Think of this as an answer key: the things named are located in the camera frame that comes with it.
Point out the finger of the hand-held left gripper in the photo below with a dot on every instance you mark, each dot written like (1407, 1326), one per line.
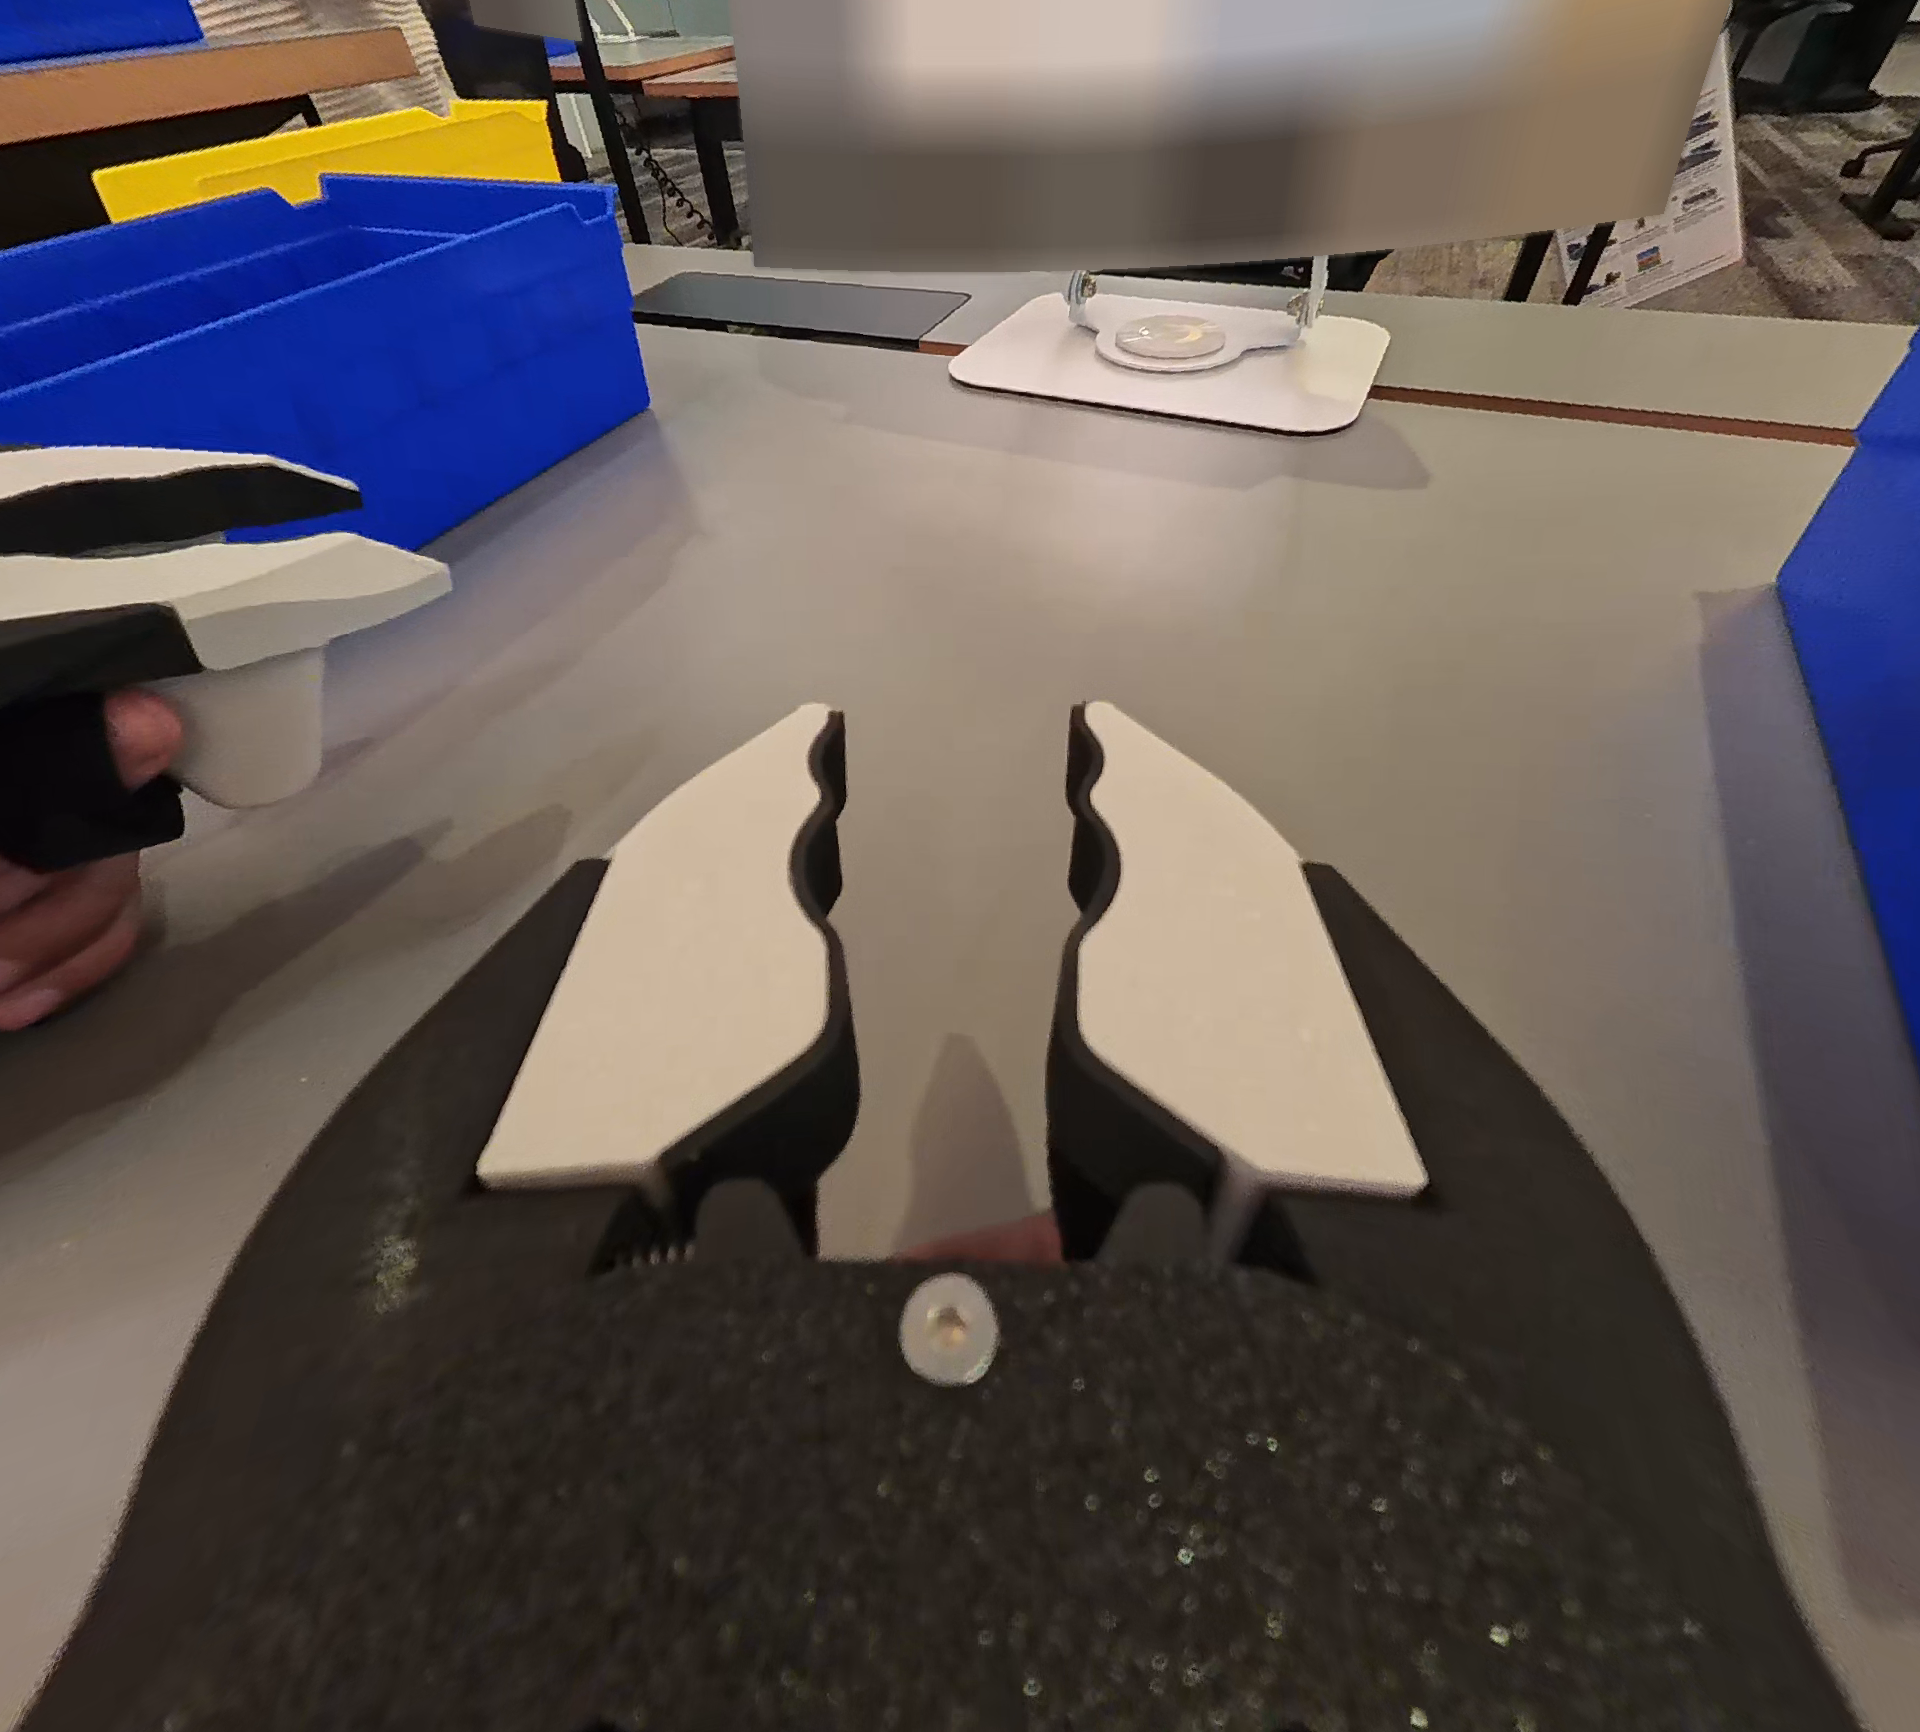
(255, 593)
(135, 465)

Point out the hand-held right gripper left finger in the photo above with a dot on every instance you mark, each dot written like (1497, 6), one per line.
(660, 997)

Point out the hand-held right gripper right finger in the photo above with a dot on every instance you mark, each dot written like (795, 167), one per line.
(1245, 997)

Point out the blue divided plastic bin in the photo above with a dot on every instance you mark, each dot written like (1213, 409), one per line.
(375, 382)
(1860, 712)

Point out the person's left hand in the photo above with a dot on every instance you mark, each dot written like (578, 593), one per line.
(60, 936)

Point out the yellow plastic bin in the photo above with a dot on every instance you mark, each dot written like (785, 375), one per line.
(301, 165)

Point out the black desk mat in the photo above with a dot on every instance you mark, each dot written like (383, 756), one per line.
(795, 307)

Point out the instruction board on white stand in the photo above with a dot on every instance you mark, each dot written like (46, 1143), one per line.
(1170, 361)

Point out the wood edged work table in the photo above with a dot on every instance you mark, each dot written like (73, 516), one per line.
(660, 66)

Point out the printed poster board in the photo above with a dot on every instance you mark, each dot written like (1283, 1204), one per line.
(1680, 202)

